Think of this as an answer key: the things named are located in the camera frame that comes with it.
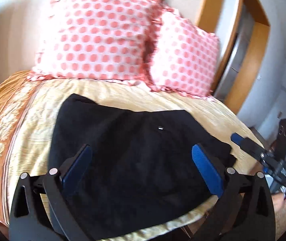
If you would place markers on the pink polka dot pillow right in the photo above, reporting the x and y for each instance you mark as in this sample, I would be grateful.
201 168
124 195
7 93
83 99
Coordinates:
184 58

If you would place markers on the black pants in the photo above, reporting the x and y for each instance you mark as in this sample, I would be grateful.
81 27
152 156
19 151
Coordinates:
141 173

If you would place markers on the person's right hand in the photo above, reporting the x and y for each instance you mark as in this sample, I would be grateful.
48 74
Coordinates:
279 205

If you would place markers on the pink polka dot pillow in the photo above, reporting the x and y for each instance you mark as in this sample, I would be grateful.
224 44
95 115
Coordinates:
96 39
184 58

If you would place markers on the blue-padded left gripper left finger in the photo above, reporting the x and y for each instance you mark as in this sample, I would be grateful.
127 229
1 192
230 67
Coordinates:
39 208

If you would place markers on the pink polka dot pillow left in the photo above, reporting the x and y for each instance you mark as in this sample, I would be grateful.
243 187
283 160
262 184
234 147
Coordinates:
96 39

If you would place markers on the cream patterned bed cover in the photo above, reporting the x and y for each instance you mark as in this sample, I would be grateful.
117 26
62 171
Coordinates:
28 112

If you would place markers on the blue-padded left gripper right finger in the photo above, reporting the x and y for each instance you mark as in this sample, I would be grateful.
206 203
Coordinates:
244 209

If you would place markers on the wooden door frame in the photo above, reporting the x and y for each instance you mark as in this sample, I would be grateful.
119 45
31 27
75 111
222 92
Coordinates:
243 29

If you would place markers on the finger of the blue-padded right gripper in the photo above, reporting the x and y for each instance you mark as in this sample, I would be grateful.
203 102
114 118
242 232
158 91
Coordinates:
237 139

